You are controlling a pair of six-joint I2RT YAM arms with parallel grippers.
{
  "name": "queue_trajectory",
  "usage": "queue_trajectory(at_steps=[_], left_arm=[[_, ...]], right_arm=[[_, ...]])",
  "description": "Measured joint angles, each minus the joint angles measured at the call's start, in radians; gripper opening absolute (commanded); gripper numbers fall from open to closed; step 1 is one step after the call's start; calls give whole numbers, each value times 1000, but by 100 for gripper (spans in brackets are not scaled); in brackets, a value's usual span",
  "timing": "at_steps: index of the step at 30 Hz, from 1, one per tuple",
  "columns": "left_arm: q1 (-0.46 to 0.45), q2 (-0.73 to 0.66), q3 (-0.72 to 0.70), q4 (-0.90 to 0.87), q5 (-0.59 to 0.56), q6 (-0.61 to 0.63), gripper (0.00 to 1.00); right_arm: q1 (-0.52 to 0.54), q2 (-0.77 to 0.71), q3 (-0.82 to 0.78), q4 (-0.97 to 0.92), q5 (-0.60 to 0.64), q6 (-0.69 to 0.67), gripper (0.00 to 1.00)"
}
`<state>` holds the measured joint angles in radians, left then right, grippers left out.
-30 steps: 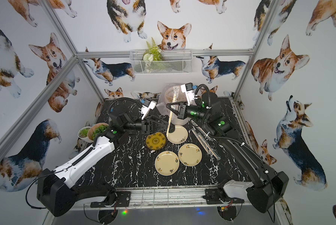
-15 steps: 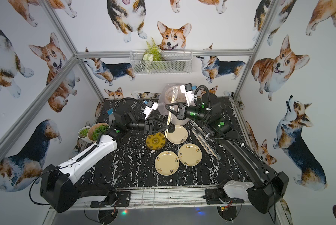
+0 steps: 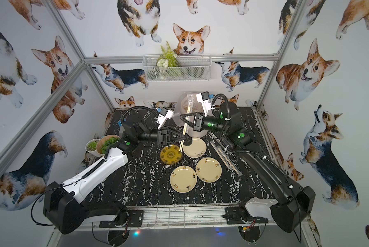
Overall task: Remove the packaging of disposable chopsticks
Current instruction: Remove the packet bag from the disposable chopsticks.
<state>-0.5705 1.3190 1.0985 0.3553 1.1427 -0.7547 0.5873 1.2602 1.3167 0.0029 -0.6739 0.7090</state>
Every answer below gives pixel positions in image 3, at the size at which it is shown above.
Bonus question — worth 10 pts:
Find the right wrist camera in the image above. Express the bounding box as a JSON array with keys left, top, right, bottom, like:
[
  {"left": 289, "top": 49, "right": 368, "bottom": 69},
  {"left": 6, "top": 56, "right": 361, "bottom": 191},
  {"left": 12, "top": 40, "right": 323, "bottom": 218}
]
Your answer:
[{"left": 196, "top": 91, "right": 212, "bottom": 116}]

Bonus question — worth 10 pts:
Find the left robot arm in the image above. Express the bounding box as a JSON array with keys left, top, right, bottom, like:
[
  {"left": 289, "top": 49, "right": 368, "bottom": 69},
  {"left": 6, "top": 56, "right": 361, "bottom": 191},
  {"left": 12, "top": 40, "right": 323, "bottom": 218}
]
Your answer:
[{"left": 43, "top": 106, "right": 191, "bottom": 235}]

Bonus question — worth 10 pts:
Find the wrapped chopsticks pack near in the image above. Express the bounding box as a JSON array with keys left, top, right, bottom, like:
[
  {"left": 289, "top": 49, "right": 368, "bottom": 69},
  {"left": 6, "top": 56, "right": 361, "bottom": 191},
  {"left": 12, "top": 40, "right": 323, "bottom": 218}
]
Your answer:
[{"left": 208, "top": 141, "right": 243, "bottom": 176}]

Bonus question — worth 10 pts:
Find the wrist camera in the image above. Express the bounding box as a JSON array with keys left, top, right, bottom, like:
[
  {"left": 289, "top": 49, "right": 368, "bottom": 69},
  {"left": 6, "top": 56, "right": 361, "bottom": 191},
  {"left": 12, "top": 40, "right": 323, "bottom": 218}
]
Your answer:
[
  {"left": 196, "top": 91, "right": 212, "bottom": 116},
  {"left": 157, "top": 108, "right": 174, "bottom": 130}
]

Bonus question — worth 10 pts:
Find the clear plastic bin liner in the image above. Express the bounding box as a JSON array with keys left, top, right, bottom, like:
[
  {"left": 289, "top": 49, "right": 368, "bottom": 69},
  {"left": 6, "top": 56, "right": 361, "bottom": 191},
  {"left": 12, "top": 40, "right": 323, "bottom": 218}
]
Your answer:
[{"left": 173, "top": 92, "right": 213, "bottom": 127}]

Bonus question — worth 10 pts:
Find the grey blue work glove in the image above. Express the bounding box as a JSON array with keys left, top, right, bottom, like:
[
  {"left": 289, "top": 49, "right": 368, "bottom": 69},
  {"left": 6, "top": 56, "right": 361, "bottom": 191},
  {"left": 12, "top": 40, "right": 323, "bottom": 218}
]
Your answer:
[{"left": 117, "top": 120, "right": 125, "bottom": 137}]

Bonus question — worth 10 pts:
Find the cream plate front left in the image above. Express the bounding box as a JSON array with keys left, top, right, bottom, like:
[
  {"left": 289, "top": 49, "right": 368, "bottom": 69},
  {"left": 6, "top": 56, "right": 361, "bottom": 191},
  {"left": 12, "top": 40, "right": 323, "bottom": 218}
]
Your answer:
[{"left": 170, "top": 166, "right": 197, "bottom": 193}]

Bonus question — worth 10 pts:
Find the wrapped chopsticks pack far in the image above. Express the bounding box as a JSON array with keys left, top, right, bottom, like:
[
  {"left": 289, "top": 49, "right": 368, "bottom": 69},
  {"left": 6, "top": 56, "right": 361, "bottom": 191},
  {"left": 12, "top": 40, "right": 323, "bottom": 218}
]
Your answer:
[{"left": 207, "top": 131, "right": 232, "bottom": 154}]

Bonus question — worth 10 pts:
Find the aluminium front rail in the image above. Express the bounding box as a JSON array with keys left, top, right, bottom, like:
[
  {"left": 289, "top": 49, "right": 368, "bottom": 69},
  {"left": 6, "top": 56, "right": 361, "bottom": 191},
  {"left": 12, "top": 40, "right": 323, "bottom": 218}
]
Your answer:
[{"left": 53, "top": 203, "right": 312, "bottom": 232}]

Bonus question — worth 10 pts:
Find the artificial fern with flower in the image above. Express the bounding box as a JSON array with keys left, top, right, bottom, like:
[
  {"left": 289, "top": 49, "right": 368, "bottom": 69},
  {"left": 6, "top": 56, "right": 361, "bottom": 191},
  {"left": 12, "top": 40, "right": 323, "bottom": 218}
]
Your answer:
[{"left": 157, "top": 42, "right": 179, "bottom": 80}]

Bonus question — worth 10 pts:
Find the dark yellow patterned plate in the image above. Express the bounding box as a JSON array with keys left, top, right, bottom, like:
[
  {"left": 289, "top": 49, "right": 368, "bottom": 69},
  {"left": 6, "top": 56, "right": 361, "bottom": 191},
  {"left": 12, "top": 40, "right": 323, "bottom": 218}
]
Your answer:
[{"left": 159, "top": 145, "right": 183, "bottom": 165}]

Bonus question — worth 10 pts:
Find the cream plate back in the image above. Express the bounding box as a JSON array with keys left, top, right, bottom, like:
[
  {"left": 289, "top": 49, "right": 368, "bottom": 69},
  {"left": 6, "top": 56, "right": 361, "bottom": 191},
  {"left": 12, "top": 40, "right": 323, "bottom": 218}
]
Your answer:
[{"left": 183, "top": 137, "right": 207, "bottom": 158}]

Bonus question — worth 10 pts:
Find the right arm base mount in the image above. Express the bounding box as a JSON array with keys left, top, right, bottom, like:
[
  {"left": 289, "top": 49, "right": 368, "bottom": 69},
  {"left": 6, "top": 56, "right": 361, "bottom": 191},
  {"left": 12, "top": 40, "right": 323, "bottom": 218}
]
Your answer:
[{"left": 222, "top": 207, "right": 269, "bottom": 224}]

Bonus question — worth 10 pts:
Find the white wire wall basket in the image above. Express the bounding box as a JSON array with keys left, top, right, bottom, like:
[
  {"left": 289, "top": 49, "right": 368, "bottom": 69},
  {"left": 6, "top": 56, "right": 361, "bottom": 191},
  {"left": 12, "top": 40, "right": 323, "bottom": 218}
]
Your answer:
[{"left": 142, "top": 55, "right": 212, "bottom": 82}]

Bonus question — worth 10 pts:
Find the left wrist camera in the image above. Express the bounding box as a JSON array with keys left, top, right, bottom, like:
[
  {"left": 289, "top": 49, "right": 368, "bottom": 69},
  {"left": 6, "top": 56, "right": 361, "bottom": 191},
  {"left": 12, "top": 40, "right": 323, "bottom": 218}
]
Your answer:
[{"left": 157, "top": 108, "right": 174, "bottom": 130}]

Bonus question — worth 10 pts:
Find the brown pot green plant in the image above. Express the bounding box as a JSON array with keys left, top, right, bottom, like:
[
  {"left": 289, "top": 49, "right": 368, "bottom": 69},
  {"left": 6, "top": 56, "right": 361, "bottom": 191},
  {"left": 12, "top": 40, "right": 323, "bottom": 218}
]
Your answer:
[{"left": 96, "top": 135, "right": 120, "bottom": 155}]

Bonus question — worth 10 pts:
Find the bare wooden chopsticks pair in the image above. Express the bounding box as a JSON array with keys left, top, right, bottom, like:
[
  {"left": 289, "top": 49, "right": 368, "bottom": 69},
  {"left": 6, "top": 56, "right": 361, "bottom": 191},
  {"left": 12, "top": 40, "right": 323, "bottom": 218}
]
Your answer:
[{"left": 179, "top": 123, "right": 188, "bottom": 152}]

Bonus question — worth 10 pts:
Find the pink trash bin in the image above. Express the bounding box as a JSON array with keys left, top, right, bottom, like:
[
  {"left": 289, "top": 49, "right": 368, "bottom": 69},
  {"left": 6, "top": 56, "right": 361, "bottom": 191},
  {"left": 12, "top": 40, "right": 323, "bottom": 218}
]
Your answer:
[{"left": 180, "top": 94, "right": 208, "bottom": 138}]

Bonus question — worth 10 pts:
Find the cream plate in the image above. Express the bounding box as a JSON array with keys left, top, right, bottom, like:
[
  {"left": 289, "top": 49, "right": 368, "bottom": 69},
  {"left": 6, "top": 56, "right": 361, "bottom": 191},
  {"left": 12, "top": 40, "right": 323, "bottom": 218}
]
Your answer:
[
  {"left": 170, "top": 166, "right": 197, "bottom": 193},
  {"left": 196, "top": 157, "right": 222, "bottom": 183},
  {"left": 183, "top": 137, "right": 207, "bottom": 158}
]

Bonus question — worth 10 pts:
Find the cream plate front right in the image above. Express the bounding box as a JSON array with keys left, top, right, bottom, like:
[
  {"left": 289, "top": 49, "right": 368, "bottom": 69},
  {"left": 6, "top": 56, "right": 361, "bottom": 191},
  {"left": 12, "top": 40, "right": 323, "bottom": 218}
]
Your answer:
[{"left": 196, "top": 157, "right": 222, "bottom": 183}]

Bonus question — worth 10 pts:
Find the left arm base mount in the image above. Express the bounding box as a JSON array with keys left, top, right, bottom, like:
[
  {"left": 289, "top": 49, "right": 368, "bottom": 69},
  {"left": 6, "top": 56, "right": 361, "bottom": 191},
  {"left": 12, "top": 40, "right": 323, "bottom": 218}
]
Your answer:
[{"left": 99, "top": 210, "right": 144, "bottom": 228}]

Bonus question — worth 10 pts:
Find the disposable chopsticks pack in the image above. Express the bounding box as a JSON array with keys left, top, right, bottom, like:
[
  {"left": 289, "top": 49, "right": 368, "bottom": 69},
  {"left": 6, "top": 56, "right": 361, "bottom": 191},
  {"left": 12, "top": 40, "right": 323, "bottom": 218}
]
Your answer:
[{"left": 186, "top": 94, "right": 194, "bottom": 113}]

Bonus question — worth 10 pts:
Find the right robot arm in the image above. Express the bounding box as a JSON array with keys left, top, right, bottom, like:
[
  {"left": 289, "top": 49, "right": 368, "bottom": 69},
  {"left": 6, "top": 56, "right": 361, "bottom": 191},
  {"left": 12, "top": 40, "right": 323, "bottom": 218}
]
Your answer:
[{"left": 180, "top": 92, "right": 316, "bottom": 233}]

